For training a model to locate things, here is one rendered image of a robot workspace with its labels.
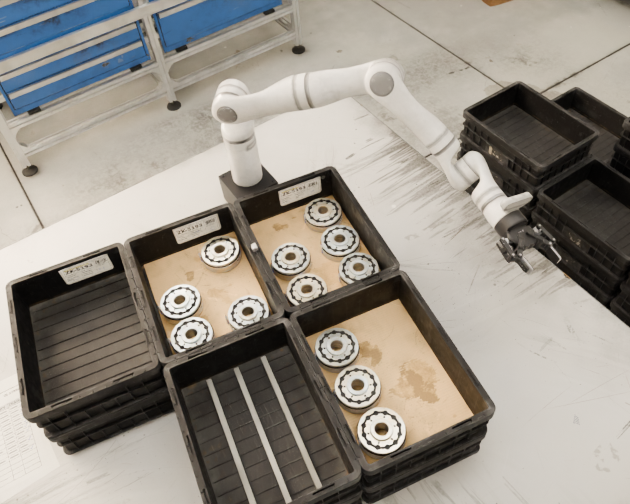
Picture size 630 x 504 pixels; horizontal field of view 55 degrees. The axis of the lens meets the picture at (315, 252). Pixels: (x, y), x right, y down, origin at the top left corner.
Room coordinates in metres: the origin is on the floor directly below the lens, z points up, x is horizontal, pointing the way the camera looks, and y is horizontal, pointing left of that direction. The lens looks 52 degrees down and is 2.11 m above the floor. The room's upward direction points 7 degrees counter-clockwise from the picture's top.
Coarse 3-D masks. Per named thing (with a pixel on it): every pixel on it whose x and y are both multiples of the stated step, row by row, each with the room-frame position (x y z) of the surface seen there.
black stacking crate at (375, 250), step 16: (320, 176) 1.21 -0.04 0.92; (272, 192) 1.16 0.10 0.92; (320, 192) 1.21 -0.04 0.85; (336, 192) 1.19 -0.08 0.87; (256, 208) 1.15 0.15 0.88; (272, 208) 1.16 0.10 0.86; (288, 208) 1.17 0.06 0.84; (352, 208) 1.09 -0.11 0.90; (352, 224) 1.09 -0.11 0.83; (368, 240) 1.00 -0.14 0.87; (384, 256) 0.91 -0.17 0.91
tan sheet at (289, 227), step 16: (304, 208) 1.17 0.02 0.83; (256, 224) 1.14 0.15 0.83; (272, 224) 1.13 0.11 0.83; (288, 224) 1.12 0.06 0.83; (304, 224) 1.11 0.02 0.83; (272, 240) 1.07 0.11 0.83; (288, 240) 1.06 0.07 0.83; (304, 240) 1.06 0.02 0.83; (320, 240) 1.05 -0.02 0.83; (320, 256) 1.00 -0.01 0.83; (320, 272) 0.94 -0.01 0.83; (336, 272) 0.94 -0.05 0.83; (336, 288) 0.89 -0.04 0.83
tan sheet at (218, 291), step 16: (176, 256) 1.05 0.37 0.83; (192, 256) 1.05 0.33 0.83; (160, 272) 1.01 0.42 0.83; (176, 272) 1.00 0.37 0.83; (192, 272) 0.99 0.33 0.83; (208, 272) 0.99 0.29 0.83; (224, 272) 0.98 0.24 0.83; (240, 272) 0.97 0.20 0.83; (160, 288) 0.95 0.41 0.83; (208, 288) 0.93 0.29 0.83; (224, 288) 0.93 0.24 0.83; (240, 288) 0.92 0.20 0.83; (256, 288) 0.92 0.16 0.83; (208, 304) 0.88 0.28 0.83; (224, 304) 0.88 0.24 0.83; (208, 320) 0.84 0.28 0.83; (224, 320) 0.83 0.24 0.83
